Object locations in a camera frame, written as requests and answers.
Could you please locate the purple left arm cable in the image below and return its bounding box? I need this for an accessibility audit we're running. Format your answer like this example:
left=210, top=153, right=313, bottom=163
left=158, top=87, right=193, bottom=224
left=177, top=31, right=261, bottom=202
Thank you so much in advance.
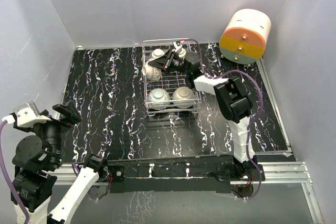
left=0, top=119, right=30, bottom=224

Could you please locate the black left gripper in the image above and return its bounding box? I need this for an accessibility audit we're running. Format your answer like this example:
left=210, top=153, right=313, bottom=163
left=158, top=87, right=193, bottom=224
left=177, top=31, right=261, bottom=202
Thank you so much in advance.
left=15, top=99, right=80, bottom=166

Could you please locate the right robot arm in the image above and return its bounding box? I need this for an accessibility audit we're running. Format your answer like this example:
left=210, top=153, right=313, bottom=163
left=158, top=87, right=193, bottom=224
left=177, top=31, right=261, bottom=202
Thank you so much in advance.
left=157, top=50, right=262, bottom=182

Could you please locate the red patterned bowl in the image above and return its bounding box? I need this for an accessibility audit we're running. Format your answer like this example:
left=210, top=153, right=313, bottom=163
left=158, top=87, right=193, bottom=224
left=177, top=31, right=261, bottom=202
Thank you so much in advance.
left=147, top=88, right=171, bottom=111

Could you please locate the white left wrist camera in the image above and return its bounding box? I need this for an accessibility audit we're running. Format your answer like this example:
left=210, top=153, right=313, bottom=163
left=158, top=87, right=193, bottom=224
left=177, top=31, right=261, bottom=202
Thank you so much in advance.
left=2, top=101, right=51, bottom=128

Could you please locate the orange yellow cylindrical drawer cabinet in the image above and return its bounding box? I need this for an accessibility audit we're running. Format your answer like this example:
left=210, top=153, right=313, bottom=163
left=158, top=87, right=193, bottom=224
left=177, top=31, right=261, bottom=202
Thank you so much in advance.
left=219, top=9, right=271, bottom=65

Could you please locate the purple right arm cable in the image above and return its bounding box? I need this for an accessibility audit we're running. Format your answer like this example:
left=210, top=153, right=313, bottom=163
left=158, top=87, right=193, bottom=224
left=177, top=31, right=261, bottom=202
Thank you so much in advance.
left=178, top=38, right=264, bottom=201

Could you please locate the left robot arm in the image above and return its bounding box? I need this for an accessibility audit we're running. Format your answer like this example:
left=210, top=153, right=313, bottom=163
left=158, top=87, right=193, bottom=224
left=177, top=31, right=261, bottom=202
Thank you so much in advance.
left=2, top=100, right=124, bottom=223

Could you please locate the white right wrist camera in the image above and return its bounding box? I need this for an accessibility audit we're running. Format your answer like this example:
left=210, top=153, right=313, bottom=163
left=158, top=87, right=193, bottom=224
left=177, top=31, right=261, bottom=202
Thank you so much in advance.
left=173, top=40, right=186, bottom=59

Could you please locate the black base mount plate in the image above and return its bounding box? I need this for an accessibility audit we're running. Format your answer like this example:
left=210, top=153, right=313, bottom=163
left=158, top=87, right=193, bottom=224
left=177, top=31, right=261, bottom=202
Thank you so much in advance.
left=109, top=162, right=265, bottom=196

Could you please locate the green patterned bowl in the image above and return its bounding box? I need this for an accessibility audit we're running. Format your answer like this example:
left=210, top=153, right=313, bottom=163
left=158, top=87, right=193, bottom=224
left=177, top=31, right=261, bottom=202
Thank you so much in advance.
left=172, top=87, right=195, bottom=109

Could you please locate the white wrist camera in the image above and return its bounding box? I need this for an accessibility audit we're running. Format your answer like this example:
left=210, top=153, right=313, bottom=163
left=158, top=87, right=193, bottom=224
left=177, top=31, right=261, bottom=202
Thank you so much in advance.
left=2, top=101, right=51, bottom=128
left=173, top=40, right=186, bottom=59

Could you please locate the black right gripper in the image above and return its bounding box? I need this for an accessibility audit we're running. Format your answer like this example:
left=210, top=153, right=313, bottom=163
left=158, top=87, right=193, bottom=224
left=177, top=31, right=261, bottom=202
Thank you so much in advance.
left=148, top=49, right=190, bottom=76

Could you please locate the purple striped bowl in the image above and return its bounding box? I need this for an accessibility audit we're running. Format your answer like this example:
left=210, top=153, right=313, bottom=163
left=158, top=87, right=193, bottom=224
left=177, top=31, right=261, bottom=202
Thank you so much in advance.
left=149, top=48, right=166, bottom=62

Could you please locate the white brown lattice bowl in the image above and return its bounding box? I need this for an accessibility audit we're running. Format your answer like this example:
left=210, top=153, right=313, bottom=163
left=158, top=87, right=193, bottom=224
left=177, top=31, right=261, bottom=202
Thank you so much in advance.
left=142, top=64, right=162, bottom=81

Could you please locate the white wire dish rack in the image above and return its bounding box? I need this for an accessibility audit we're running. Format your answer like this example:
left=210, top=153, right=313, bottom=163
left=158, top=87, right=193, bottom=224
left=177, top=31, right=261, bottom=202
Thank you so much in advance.
left=142, top=38, right=202, bottom=116

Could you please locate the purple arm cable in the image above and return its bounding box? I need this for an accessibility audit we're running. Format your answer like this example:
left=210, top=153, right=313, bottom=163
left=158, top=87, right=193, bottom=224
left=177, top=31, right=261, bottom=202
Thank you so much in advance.
left=178, top=38, right=264, bottom=201
left=0, top=119, right=30, bottom=224

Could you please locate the aluminium frame rail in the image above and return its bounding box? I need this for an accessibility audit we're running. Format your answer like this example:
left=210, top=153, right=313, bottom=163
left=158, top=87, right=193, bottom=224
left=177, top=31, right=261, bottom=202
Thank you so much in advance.
left=26, top=58, right=325, bottom=224

